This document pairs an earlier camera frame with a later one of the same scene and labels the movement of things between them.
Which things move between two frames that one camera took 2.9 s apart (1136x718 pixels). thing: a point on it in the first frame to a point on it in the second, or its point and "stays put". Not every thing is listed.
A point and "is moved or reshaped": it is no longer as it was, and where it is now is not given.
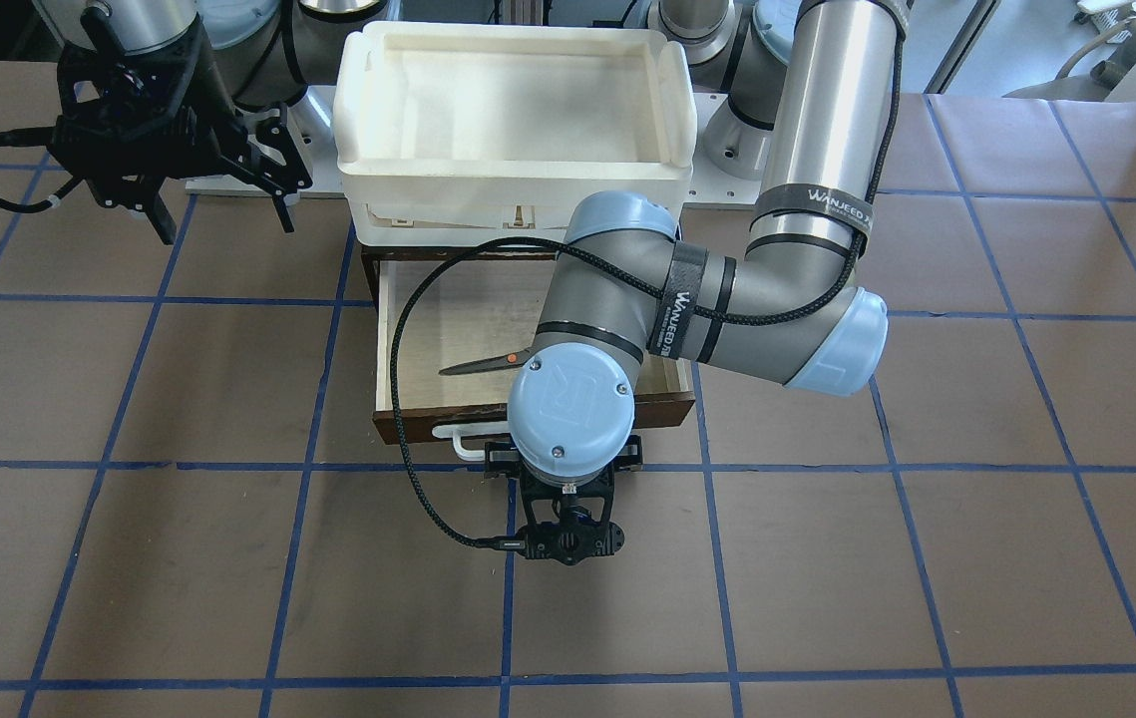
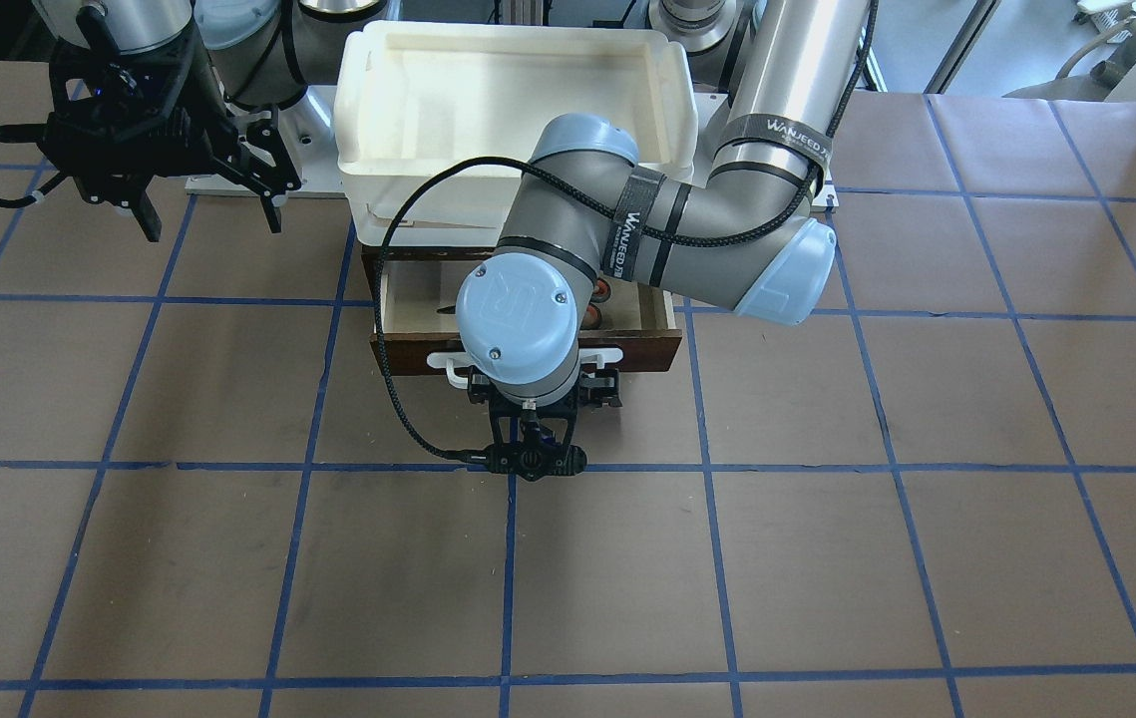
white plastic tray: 492,133 stays put
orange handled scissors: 542,342 is moved or reshaped
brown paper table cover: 154,491 stays put
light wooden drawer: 453,324 is moved or reshaped
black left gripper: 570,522 to 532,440
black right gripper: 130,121 stays put
